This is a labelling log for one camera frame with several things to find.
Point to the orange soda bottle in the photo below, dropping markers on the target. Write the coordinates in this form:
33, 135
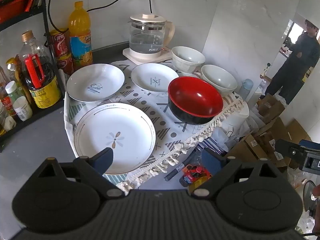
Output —
80, 37

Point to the glass electric kettle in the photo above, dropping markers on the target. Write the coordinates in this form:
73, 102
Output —
147, 37

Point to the plain white bowl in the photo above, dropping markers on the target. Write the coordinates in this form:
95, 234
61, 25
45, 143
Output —
218, 80

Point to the green bottle white cap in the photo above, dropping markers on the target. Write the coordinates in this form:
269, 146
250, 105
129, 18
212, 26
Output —
14, 92

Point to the small white bottle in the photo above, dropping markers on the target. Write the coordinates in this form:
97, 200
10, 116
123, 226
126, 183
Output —
23, 108

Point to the cream kettle base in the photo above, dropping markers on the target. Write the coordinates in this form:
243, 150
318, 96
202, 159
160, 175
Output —
145, 56

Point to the red packet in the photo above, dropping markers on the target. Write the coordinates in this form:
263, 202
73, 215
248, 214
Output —
196, 173

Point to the small white printed plate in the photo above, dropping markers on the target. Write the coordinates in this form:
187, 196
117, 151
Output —
150, 75

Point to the yellow oil bottle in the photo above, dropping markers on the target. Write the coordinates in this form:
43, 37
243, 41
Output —
12, 66

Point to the white plastic bin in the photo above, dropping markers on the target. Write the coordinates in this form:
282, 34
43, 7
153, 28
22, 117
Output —
237, 116

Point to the red and black bowl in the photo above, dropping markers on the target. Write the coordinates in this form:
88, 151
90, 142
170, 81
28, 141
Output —
195, 97

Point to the large flower print plate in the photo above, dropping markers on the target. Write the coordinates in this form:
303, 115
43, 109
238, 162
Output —
120, 130

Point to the black metal rack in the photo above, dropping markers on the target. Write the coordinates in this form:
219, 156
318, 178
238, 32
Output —
46, 20

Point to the black floor fan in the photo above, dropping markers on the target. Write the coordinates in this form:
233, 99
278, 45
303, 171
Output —
308, 195

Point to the pile of cardboard boxes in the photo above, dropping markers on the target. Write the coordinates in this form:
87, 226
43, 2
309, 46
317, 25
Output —
265, 140

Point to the patterned fringed tablecloth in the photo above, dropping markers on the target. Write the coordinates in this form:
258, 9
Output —
162, 120

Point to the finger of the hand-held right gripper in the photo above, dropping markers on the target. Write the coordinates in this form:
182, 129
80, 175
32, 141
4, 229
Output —
287, 150

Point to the white plate blue script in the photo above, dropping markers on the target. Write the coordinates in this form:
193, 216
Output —
95, 76

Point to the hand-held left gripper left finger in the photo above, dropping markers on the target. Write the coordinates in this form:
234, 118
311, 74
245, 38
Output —
103, 161

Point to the red box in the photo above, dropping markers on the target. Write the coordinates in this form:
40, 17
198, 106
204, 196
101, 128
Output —
15, 5

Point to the black marker pen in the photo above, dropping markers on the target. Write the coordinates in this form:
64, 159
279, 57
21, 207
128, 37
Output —
173, 173

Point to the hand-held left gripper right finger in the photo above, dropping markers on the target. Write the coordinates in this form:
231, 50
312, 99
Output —
211, 161

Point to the person's right forearm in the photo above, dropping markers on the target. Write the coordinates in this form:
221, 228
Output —
317, 217

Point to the white patterned bowl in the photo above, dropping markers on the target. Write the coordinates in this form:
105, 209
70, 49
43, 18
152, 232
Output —
187, 58

